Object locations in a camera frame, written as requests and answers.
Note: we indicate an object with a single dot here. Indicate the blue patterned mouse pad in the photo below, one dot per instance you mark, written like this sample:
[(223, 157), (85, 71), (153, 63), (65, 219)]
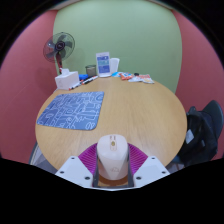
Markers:
[(71, 110)]

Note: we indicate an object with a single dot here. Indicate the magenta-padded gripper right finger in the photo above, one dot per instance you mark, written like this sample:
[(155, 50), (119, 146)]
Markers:
[(151, 170)]

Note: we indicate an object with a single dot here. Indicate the white tissue box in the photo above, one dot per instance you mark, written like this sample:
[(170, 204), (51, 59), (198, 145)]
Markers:
[(66, 80)]

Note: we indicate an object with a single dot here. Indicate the black whiteboard marker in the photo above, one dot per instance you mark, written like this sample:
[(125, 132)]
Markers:
[(73, 87), (92, 78), (88, 81), (78, 84)]

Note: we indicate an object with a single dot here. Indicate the orange snack packet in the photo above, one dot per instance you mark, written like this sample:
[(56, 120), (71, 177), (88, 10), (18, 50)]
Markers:
[(126, 76)]

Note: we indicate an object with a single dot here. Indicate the standing fan with red pole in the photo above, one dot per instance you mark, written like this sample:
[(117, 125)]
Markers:
[(60, 46)]

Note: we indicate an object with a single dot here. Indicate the small blue box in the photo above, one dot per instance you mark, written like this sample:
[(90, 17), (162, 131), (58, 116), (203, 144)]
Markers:
[(83, 77)]

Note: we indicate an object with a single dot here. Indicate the light blue packet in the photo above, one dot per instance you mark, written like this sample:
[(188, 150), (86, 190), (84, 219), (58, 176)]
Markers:
[(116, 74)]

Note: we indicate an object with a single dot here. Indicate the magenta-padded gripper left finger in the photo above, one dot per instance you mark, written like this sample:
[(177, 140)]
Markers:
[(73, 170)]

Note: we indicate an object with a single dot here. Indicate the beige computer mouse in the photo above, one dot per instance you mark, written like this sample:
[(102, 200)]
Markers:
[(112, 156)]

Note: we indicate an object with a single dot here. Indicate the blue and white sign stand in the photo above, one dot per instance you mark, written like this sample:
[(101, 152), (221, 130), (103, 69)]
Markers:
[(103, 64)]

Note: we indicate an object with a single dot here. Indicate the black chair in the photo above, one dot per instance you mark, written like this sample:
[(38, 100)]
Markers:
[(216, 113)]

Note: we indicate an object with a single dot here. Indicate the dark glass cup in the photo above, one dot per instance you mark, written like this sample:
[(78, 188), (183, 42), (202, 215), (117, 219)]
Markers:
[(90, 70)]

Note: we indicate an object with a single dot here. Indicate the small black object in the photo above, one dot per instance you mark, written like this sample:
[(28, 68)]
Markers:
[(136, 74)]

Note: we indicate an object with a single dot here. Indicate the white snack packets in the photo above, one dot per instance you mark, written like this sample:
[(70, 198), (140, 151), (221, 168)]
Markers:
[(143, 79)]

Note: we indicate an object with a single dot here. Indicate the black backpack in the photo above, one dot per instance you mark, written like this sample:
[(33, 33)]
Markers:
[(198, 140)]

